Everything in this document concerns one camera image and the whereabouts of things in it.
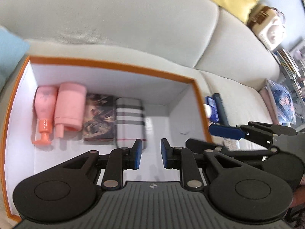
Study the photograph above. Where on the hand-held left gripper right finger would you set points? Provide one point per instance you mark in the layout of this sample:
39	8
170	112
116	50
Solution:
165	152

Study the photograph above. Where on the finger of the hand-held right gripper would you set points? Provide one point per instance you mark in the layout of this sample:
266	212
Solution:
226	131
197	143

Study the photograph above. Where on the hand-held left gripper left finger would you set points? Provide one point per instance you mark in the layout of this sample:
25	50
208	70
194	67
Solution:
137	153

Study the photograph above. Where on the plaid case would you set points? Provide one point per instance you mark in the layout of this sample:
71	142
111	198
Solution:
128	116

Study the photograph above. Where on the dark printed card box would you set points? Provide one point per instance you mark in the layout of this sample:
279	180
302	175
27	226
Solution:
99	116

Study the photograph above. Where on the orange cardboard box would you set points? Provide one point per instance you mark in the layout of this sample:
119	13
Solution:
107	81

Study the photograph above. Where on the pink cylindrical bottle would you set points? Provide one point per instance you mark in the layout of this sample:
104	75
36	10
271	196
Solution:
70	102

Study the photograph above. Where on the pink pump bottle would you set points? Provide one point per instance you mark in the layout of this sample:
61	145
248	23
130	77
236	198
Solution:
45	105

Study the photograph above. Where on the blue printed pillow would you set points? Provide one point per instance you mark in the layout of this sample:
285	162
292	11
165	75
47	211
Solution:
283	100

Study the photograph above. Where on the stack of books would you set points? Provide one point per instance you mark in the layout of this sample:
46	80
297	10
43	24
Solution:
288	62

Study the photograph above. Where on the cream bear suitcase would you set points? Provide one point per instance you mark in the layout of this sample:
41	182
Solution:
269	31

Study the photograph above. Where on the beige sofa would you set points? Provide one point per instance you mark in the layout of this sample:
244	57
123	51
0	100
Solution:
119	16

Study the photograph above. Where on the light blue cushion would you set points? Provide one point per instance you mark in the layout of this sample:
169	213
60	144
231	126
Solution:
9	50

